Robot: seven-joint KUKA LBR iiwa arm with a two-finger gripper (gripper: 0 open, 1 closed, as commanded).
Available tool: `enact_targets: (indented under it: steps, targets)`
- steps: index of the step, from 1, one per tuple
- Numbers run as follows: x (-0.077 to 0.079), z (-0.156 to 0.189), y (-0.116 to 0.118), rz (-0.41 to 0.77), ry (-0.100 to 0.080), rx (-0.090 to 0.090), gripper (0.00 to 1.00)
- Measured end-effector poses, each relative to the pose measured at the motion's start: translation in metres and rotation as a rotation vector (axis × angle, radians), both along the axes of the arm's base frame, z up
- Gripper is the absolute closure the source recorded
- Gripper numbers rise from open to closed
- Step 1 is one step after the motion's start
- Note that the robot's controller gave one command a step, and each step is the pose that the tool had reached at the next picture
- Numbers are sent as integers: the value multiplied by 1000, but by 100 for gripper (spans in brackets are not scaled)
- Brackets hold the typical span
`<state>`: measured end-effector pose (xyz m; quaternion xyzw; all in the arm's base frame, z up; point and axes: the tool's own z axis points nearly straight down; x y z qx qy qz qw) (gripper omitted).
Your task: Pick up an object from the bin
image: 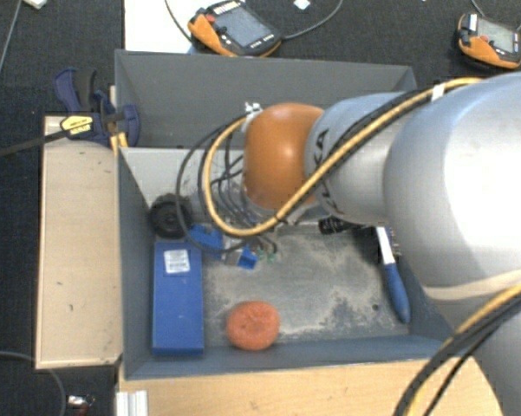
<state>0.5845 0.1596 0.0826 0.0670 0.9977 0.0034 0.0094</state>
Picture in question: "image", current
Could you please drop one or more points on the blue plastic clip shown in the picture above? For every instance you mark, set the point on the blue plastic clip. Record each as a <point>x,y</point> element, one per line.
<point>208,241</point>

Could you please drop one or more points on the grey metal bin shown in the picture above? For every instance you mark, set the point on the grey metal bin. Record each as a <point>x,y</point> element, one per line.
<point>312,284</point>

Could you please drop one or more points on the orange round sponge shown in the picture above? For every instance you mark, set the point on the orange round sponge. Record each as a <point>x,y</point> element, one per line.
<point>253,325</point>

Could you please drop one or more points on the black round knob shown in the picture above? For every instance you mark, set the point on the black round knob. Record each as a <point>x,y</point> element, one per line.
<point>170,217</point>

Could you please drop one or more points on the blue flat box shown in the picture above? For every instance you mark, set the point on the blue flat box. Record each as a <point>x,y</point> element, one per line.
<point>177,301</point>

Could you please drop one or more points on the blue and white pen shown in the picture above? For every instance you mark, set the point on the blue and white pen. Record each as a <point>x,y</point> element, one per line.
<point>394,284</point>

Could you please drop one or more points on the pale wood board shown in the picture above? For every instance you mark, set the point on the pale wood board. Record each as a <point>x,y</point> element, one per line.
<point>80,249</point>

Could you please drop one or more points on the black cylinder on white bracket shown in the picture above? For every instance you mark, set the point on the black cylinder on white bracket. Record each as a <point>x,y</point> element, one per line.
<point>334,225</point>

